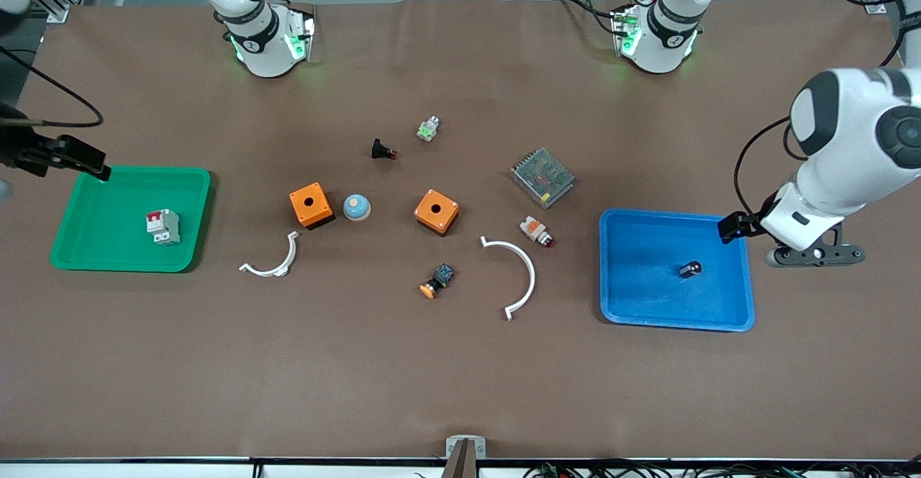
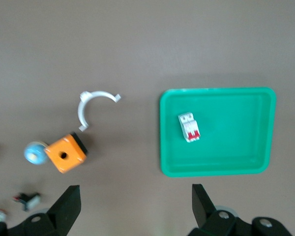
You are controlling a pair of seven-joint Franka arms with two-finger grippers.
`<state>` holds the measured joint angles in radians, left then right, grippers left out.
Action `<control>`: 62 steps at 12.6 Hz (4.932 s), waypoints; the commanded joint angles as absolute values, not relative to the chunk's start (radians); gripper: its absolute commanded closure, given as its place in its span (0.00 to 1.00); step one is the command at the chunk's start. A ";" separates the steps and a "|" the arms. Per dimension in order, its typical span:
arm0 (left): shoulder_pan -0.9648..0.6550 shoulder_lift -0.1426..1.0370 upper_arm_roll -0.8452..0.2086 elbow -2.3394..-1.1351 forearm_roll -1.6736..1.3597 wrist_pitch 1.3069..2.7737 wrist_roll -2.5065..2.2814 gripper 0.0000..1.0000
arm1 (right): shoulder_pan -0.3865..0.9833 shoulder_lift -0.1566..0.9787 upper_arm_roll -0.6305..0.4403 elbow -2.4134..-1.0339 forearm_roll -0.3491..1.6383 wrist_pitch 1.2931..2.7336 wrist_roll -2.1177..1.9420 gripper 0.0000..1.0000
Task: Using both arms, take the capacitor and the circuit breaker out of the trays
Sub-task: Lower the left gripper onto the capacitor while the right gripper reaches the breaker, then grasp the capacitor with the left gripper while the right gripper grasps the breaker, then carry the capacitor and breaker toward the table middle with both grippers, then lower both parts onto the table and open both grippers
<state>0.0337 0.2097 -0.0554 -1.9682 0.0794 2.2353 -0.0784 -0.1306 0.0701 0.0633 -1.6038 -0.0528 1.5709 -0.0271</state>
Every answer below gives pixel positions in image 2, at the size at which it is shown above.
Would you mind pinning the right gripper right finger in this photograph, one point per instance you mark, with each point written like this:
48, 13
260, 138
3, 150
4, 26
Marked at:
206, 216

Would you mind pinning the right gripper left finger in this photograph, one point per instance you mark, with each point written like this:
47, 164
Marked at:
61, 216

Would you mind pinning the white red circuit breaker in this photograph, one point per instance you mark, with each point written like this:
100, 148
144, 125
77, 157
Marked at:
189, 127

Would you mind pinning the blue grey dome button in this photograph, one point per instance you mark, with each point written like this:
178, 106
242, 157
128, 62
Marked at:
34, 155

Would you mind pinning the orange button box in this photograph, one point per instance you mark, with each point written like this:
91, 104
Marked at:
71, 147

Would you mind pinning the green plastic tray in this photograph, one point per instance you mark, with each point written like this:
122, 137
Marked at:
236, 137

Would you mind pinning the brown table cover mat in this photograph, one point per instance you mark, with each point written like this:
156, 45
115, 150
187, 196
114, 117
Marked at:
137, 49

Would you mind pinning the black switch with red tip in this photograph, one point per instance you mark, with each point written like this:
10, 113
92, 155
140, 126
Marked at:
27, 199

